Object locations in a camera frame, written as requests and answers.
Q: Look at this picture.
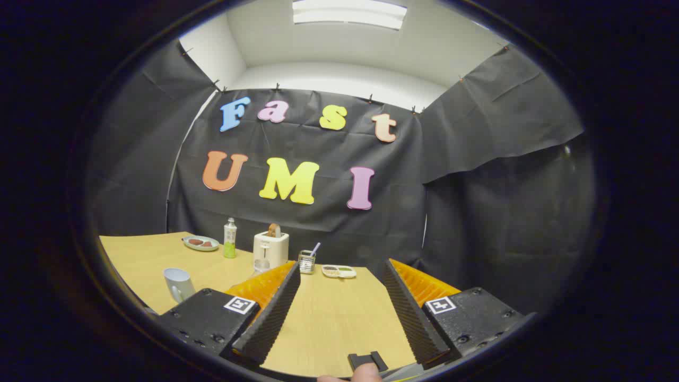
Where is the wooden table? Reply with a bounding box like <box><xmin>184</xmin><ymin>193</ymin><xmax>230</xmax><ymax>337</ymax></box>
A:
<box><xmin>99</xmin><ymin>232</ymin><xmax>420</xmax><ymax>378</ymax></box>

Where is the white cup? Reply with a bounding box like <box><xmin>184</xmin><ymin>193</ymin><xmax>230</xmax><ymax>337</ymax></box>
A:
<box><xmin>163</xmin><ymin>268</ymin><xmax>196</xmax><ymax>303</ymax></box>

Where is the black backdrop cloth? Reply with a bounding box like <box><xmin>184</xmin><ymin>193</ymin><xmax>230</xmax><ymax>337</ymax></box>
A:
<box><xmin>88</xmin><ymin>40</ymin><xmax>597</xmax><ymax>319</ymax></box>

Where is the white toaster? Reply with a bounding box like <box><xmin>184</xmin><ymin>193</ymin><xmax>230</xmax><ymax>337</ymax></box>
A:
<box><xmin>253</xmin><ymin>231</ymin><xmax>290</xmax><ymax>273</ymax></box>

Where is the small white green bottle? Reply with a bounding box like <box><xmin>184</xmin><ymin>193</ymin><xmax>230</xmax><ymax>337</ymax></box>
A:
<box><xmin>223</xmin><ymin>217</ymin><xmax>238</xmax><ymax>259</ymax></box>

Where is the ceiling light panel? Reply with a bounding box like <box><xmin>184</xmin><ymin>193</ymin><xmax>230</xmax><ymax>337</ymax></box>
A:
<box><xmin>292</xmin><ymin>0</ymin><xmax>408</xmax><ymax>30</ymax></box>

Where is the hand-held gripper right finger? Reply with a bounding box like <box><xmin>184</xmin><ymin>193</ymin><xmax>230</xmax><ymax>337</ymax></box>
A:
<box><xmin>383</xmin><ymin>258</ymin><xmax>526</xmax><ymax>370</ymax></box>

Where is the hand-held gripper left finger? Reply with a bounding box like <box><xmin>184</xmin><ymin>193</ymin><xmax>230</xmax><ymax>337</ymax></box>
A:
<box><xmin>158</xmin><ymin>260</ymin><xmax>302</xmax><ymax>368</ymax></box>

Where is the pale green plate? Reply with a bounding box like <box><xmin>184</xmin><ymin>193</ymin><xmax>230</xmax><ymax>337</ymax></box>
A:
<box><xmin>182</xmin><ymin>236</ymin><xmax>220</xmax><ymax>251</ymax></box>

